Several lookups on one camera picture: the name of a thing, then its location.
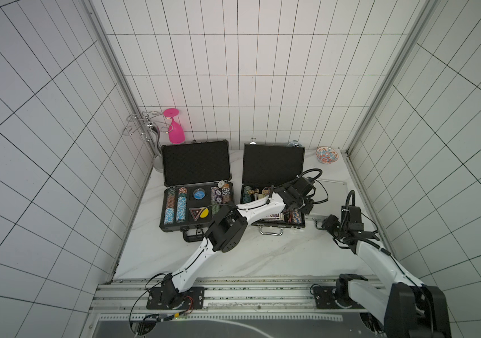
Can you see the black poker case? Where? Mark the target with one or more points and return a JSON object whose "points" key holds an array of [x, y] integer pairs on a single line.
{"points": [[266, 166], [185, 168]]}

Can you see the patterned small bowl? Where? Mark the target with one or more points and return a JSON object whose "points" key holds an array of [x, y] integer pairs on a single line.
{"points": [[326, 155]]}

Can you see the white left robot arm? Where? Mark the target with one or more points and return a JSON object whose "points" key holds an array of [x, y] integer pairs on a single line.
{"points": [[227, 229]]}

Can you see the black middle poker case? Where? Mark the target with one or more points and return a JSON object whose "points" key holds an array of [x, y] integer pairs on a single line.
{"points": [[266, 166]]}

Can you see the yellow round disc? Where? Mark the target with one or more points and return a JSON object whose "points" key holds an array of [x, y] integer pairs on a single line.
{"points": [[204, 213]]}

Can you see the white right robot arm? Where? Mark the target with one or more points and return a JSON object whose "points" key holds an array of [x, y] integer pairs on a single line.
{"points": [[406, 306]]}

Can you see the aluminium mounting rail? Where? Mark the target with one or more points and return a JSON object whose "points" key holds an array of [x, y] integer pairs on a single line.
{"points": [[224, 298]]}

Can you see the triangle dealer plaque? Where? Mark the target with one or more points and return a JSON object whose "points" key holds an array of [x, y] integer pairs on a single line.
{"points": [[195, 213]]}

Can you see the blue round chip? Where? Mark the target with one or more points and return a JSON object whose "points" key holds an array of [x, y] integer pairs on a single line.
{"points": [[199, 193]]}

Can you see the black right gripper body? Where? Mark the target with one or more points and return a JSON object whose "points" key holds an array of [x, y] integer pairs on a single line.
{"points": [[331, 224]]}

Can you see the pink plastic goblet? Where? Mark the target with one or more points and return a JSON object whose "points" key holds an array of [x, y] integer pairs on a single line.
{"points": [[175, 131]]}

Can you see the black left poker case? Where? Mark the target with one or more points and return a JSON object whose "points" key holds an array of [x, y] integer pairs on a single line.
{"points": [[185, 168]]}

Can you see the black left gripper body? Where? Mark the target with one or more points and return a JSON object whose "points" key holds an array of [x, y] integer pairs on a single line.
{"points": [[304, 205]]}

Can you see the silver aluminium poker case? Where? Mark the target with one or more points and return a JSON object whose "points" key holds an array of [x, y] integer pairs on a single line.
{"points": [[335, 193]]}

